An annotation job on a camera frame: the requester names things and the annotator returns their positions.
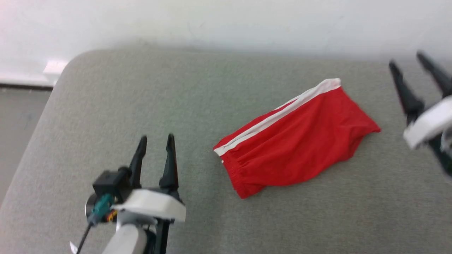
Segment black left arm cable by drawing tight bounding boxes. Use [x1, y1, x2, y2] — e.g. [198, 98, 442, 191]
[76, 193, 115, 254]

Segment red shorts with white stripe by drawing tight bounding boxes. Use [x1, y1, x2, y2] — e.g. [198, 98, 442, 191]
[213, 78, 382, 200]

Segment grey fabric sofa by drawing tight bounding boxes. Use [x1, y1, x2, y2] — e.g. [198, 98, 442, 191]
[0, 47, 452, 254]

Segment white wall box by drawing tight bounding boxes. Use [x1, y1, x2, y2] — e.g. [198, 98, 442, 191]
[42, 59, 70, 86]

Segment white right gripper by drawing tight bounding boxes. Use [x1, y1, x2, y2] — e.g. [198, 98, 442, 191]
[389, 51, 452, 151]

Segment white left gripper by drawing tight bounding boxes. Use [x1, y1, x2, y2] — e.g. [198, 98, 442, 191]
[119, 133, 187, 223]

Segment dark baseboard strip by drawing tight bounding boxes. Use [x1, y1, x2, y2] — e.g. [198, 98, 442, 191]
[0, 83, 54, 92]

